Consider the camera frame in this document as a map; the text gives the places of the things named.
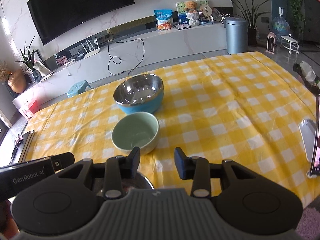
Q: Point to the blue steel-lined bowl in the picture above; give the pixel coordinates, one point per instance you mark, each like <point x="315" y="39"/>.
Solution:
<point x="146" y="105"/>

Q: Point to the grey-blue trash can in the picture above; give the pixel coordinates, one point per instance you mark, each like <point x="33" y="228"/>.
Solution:
<point x="236" y="37"/>

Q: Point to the teddy bear in white wrap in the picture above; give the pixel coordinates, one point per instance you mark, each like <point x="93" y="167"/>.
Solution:
<point x="192" y="6"/>

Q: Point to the light blue plastic stool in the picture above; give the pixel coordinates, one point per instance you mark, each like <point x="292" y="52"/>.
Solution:
<point x="78" y="88"/>

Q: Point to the golden vase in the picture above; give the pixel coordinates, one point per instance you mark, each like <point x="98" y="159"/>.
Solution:
<point x="17" y="82"/>

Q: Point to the decorative plate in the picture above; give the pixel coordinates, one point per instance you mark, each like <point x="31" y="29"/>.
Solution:
<point x="217" y="14"/>

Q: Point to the green printed card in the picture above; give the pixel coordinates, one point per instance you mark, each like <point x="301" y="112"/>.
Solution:
<point x="180" y="10"/>

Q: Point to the large water bottle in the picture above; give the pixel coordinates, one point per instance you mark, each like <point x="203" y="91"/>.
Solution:
<point x="280" y="27"/>

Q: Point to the black picture frame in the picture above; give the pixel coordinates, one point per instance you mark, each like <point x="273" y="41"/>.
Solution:
<point x="37" y="55"/>

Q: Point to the white round stool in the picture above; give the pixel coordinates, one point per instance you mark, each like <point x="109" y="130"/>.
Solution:
<point x="289" y="41"/>

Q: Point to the bushy green hanging plant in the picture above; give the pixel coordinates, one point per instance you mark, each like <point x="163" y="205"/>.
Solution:
<point x="296" y="5"/>

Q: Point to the wall-mounted black television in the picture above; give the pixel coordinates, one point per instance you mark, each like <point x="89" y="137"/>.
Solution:
<point x="80" y="5"/>

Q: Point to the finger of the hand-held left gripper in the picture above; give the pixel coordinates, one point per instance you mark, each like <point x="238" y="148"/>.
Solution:
<point x="63" y="162"/>

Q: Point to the dried flowers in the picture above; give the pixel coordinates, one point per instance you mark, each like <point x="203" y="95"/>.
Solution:
<point x="5" y="71"/>

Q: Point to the white paper card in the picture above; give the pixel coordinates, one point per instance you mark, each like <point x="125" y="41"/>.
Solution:
<point x="45" y="71"/>

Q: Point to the round paper fan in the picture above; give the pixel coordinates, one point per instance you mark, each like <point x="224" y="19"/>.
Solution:
<point x="205" y="11"/>

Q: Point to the purple rug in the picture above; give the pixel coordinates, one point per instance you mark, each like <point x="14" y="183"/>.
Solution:
<point x="312" y="217"/>

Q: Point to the smartphone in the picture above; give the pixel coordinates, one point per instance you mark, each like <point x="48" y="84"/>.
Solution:
<point x="317" y="155"/>

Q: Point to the plant in glass vase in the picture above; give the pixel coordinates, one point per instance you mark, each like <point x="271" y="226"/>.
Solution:
<point x="37" y="76"/>

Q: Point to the pink heater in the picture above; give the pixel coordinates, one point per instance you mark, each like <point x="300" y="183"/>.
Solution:
<point x="271" y="43"/>

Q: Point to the orange steel-lined bowl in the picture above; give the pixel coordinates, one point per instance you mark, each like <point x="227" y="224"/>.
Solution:
<point x="143" y="183"/>

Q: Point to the blue snack bag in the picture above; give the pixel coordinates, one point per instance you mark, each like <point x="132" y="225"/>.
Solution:
<point x="163" y="20"/>

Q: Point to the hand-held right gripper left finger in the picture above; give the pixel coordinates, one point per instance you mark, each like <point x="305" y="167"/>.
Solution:
<point x="133" y="160"/>

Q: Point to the white router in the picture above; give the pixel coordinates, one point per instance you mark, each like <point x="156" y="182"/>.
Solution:
<point x="91" y="53"/>

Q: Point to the white plastic bag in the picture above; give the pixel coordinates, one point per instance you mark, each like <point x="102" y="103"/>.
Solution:
<point x="307" y="71"/>

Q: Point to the white marble TV cabinet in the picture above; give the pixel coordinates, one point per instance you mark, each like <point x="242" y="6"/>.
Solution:
<point x="175" y="42"/>

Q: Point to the pink photo card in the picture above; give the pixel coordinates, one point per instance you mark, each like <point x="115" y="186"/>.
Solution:
<point x="62" y="61"/>

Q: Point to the green ceramic bowl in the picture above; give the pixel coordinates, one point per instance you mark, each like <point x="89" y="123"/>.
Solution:
<point x="135" y="132"/>

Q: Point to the yellow checked tablecloth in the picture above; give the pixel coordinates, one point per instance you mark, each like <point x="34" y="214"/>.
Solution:
<point x="225" y="105"/>

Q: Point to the pink storage box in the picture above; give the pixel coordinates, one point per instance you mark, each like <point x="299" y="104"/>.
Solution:
<point x="30" y="108"/>

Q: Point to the potted long-leaf plant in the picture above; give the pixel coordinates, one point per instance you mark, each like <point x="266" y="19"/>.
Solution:
<point x="252" y="37"/>

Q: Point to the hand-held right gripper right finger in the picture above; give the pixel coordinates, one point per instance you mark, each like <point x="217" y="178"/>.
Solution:
<point x="181" y="162"/>

